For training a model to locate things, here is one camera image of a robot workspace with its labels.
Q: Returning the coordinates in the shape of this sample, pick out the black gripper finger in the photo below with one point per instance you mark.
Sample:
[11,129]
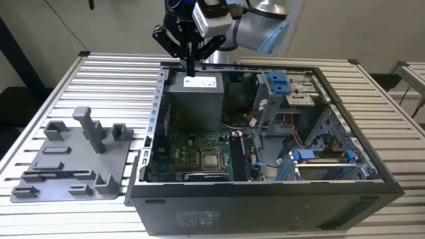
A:
[212,46]
[167,41]

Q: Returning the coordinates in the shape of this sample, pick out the RAM stick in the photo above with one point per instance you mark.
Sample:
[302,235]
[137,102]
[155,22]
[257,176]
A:
[60,174]

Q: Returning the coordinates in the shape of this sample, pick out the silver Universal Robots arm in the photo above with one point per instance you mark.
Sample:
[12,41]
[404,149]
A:
[256,27]

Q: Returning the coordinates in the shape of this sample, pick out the blue drive bay latch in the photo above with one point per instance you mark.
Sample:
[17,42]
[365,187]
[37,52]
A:
[279,82]

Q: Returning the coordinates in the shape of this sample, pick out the grey power supply unit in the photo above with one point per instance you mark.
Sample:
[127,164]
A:
[196,107]

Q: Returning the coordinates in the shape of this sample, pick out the black table corner cap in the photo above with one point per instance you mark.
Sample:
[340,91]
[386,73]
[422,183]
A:
[84,53]
[353,61]

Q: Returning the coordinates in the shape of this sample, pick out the black hanging antenna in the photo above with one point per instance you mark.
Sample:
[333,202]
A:
[91,4]

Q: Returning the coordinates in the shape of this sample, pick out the CPU socket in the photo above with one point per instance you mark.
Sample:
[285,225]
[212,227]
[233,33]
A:
[211,151]

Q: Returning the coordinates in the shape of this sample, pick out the green Dell motherboard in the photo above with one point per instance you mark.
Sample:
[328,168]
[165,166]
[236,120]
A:
[185,149]

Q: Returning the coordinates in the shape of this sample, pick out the silver CPU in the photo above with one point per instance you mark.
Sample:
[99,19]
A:
[212,162]

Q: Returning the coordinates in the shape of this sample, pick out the blue disk carrier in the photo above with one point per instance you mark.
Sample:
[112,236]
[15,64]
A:
[304,154]

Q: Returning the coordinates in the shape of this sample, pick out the black graphics card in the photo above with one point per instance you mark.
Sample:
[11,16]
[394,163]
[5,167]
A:
[205,176]

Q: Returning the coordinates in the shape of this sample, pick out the grey plastic parts rack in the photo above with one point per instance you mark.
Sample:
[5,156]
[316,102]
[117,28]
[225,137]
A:
[83,159]

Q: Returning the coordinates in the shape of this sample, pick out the metal slat side table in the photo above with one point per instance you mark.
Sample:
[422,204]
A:
[412,74]

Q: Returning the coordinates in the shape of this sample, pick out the black PC case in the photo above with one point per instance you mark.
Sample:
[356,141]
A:
[232,214]

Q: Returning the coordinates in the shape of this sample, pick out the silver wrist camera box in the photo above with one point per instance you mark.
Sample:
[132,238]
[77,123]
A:
[212,25]

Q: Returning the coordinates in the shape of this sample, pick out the black camera bracket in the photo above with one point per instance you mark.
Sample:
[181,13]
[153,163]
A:
[213,8]

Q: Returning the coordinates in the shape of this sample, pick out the black case switch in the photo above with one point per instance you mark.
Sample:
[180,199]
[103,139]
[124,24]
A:
[148,142]

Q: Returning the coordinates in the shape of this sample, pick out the black slanted post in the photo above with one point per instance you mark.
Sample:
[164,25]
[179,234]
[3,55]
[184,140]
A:
[20,54]

